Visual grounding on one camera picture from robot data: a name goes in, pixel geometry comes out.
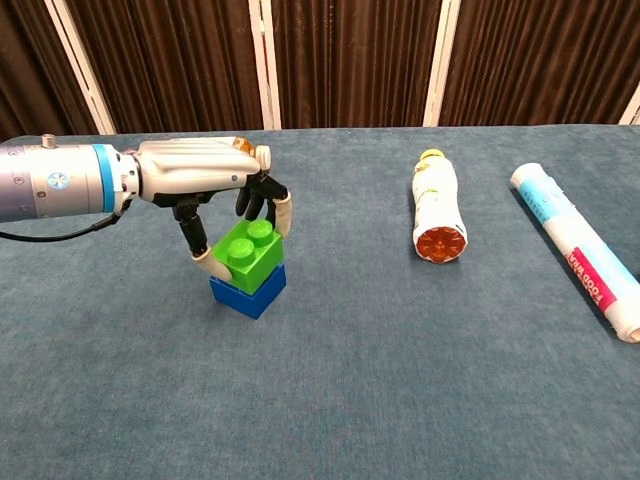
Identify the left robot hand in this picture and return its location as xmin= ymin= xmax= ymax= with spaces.
xmin=130 ymin=137 xmax=295 ymax=282

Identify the blue toy building block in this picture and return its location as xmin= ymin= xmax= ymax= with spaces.
xmin=208 ymin=263 xmax=288 ymax=321

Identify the white screen frame post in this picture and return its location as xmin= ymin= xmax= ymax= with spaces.
xmin=248 ymin=0 xmax=283 ymax=131
xmin=618 ymin=79 xmax=640 ymax=126
xmin=422 ymin=0 xmax=461 ymax=128
xmin=43 ymin=0 xmax=118 ymax=136

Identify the dark brown curtain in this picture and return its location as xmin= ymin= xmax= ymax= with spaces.
xmin=0 ymin=0 xmax=640 ymax=144

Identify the food wrap roll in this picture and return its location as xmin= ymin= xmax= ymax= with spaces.
xmin=509 ymin=161 xmax=640 ymax=345

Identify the white-labelled bottle yellow cap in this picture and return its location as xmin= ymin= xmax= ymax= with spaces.
xmin=411 ymin=148 xmax=470 ymax=265

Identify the green toy building block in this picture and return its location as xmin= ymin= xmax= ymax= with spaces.
xmin=210 ymin=219 xmax=283 ymax=295

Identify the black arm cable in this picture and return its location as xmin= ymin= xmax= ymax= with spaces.
xmin=0 ymin=197 xmax=134 ymax=243

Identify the blue-grey table cloth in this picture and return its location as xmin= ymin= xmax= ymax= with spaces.
xmin=0 ymin=124 xmax=640 ymax=480

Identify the amber juice bottle white cap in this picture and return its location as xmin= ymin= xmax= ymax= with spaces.
xmin=230 ymin=136 xmax=273 ymax=174

